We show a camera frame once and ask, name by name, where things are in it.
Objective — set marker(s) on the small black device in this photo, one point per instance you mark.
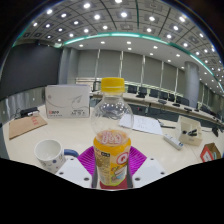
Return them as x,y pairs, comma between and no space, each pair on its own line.
29,111

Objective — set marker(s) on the row of black chairs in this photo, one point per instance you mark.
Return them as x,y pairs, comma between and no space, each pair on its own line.
156,93

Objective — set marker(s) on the white sheet of paper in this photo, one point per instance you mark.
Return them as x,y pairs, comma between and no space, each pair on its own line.
145,126

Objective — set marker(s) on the flat brown cardboard envelope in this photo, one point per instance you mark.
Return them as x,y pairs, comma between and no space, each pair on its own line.
26,126

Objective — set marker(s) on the white power strip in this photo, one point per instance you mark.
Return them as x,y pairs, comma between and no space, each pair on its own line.
172,141

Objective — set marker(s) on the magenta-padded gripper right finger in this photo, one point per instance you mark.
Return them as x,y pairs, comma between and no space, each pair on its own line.
150,170

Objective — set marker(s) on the red and white carton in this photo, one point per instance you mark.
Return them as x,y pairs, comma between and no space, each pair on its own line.
208,154

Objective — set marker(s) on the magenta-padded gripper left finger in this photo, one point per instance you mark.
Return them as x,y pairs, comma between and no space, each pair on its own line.
73,170

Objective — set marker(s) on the group of ceiling lights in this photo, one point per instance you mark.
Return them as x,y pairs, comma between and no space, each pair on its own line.
133,20

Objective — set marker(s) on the open white box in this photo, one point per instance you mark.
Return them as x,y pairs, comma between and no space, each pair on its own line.
188,128

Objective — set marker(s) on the white paper ream box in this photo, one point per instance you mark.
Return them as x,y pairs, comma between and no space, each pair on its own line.
66,100

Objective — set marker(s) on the long curved conference desk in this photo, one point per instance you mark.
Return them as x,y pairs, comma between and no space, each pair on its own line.
166,106

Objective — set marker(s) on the yellow-capped orange-label drink bottle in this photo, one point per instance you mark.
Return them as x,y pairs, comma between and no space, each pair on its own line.
111,156

